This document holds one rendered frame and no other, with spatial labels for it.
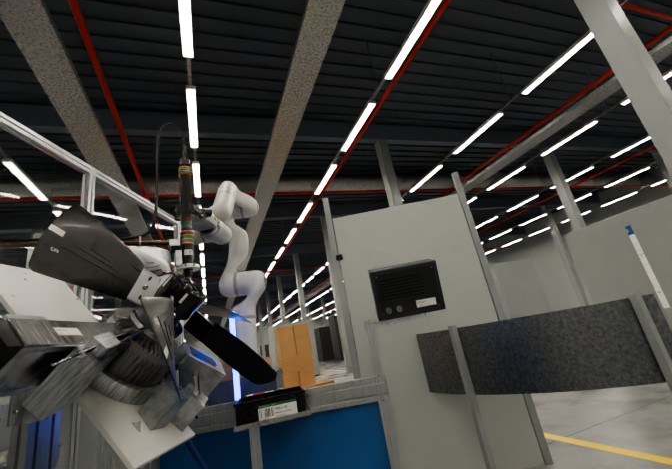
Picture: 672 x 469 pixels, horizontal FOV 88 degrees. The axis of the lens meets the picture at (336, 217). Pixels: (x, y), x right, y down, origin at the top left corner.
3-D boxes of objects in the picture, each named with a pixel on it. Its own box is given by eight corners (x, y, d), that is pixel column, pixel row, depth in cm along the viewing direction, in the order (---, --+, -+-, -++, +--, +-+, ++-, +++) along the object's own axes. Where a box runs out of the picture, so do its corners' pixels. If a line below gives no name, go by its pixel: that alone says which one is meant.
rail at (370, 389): (145, 443, 127) (145, 418, 129) (152, 440, 131) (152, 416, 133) (389, 399, 124) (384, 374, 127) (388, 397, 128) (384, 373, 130)
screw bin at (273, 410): (234, 431, 102) (233, 404, 105) (240, 420, 118) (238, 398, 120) (308, 414, 107) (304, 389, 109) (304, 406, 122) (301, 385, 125)
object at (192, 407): (182, 432, 91) (161, 415, 91) (188, 422, 97) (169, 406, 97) (204, 406, 93) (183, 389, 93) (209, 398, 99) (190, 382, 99)
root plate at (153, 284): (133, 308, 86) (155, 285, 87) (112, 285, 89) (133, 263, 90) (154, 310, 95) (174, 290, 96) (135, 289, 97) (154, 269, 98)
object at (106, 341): (98, 359, 68) (82, 346, 68) (113, 352, 73) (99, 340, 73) (108, 348, 69) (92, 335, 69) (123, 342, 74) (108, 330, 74)
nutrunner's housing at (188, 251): (182, 276, 107) (179, 148, 123) (181, 279, 111) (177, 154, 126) (196, 275, 109) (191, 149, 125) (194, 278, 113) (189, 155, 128)
